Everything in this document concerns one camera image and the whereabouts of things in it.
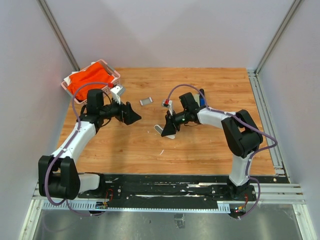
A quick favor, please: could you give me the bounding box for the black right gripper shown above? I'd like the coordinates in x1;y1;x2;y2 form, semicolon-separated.
161;109;190;137

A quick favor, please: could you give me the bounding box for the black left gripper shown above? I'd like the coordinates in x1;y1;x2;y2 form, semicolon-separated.
99;94;141;125

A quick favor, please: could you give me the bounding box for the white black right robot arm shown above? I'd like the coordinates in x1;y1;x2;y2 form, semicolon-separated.
161;92;263;200

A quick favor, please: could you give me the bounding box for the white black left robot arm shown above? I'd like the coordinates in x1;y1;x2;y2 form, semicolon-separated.
38;85;141;205

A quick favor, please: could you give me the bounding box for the grey white stapler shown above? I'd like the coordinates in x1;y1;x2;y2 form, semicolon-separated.
193;93;201;107

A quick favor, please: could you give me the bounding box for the orange cloth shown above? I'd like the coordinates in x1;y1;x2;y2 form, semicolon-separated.
64;62;115;102

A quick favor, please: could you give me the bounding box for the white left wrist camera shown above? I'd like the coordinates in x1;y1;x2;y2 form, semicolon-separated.
110;84;126;105

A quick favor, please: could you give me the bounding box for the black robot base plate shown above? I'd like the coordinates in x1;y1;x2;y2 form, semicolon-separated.
78;174;260;204

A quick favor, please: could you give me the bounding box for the grey slotted cable duct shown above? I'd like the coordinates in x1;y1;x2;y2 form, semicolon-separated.
42;197;231;214

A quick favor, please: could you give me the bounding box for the left aluminium frame post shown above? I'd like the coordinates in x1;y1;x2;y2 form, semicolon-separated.
36;0;80;71

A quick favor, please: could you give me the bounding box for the aluminium frame post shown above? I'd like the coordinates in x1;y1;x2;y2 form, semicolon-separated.
254;0;304;76
36;0;80;71

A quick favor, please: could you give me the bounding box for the right aluminium frame post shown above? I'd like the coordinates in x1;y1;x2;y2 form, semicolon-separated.
254;0;304;76

